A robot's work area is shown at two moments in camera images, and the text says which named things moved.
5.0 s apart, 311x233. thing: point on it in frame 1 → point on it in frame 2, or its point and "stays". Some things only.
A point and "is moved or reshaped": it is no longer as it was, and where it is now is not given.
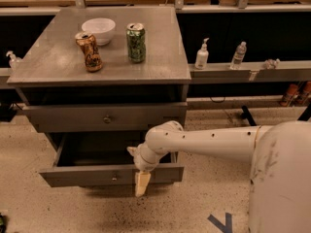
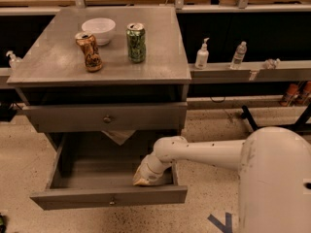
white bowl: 102,29 stays
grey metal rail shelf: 253,72 stays
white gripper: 141,160 → 146,171
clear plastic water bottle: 240,51 stays
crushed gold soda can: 92,57 stays
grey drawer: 104,160 is moved or reshaped
